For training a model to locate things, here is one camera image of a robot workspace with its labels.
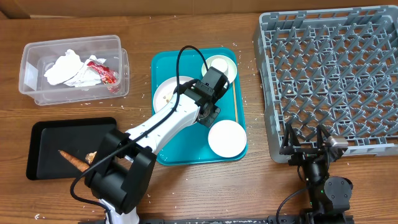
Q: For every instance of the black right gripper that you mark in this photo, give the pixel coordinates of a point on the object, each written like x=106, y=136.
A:
x=302, y=154

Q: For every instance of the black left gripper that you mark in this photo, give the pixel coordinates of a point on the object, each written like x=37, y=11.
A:
x=209, y=119

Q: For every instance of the red snack wrapper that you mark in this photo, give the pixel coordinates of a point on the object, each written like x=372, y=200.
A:
x=107, y=75

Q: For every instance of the white napkin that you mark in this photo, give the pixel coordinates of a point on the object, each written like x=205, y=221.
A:
x=86, y=76
x=65, y=68

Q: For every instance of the brown food chunk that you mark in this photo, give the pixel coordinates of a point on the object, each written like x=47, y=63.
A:
x=90, y=157

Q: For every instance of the orange carrot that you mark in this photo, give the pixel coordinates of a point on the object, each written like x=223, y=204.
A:
x=80, y=165

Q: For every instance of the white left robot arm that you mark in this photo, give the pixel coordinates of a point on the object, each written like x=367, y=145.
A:
x=122, y=167

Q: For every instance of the grey dishwasher rack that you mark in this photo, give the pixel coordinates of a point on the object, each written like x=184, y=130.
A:
x=335, y=67

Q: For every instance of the small white bowl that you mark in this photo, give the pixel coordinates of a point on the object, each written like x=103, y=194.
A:
x=227, y=138

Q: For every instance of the teal plastic tray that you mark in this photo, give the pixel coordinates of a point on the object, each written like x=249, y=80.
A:
x=190, y=146

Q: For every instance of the wooden chopstick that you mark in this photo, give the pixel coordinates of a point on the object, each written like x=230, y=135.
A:
x=235, y=103

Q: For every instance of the large white plate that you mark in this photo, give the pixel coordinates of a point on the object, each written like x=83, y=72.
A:
x=163, y=94

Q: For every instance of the white upturned cup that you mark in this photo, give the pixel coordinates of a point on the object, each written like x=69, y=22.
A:
x=220, y=64

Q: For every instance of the pale green bowl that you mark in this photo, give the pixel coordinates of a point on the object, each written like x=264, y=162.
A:
x=232, y=68

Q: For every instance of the black tray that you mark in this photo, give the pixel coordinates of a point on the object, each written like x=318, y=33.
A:
x=77, y=137

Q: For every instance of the clear plastic bin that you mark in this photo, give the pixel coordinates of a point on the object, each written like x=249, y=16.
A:
x=38, y=57

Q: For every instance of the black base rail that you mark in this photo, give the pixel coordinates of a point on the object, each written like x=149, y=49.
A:
x=284, y=219

